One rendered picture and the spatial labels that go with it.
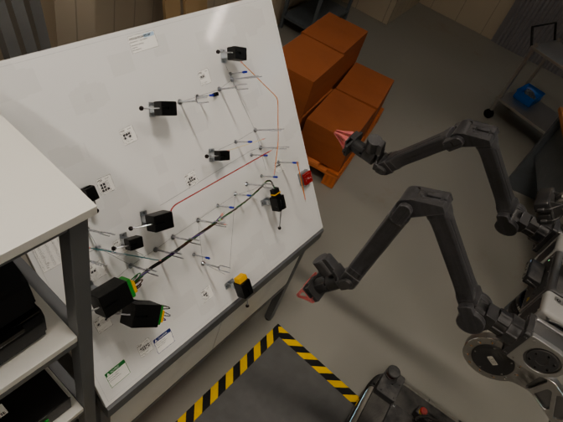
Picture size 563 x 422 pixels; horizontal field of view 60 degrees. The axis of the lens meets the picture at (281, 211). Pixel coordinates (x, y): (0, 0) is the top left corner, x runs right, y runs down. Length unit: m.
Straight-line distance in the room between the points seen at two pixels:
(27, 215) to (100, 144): 0.72
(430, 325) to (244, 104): 2.07
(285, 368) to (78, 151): 1.78
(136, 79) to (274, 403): 1.80
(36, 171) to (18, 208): 0.08
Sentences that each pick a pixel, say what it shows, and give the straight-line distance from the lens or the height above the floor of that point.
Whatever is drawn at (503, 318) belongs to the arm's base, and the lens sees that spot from 1.50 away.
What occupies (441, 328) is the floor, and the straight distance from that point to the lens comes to 3.40.
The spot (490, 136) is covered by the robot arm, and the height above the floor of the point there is 1.71.
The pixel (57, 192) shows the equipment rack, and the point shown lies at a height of 1.85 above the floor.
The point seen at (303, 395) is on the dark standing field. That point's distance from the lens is 2.79.
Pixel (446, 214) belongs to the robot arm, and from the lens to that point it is 1.31.
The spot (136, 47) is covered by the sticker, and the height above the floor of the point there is 1.65.
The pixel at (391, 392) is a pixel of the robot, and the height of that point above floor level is 0.28.
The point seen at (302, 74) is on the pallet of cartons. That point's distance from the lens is 3.50.
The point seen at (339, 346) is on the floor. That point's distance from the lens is 2.99.
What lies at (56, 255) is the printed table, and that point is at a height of 1.28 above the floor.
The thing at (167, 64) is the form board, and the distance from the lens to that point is 1.64.
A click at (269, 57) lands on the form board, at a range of 1.97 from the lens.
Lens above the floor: 2.46
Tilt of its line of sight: 45 degrees down
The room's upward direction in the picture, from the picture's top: 21 degrees clockwise
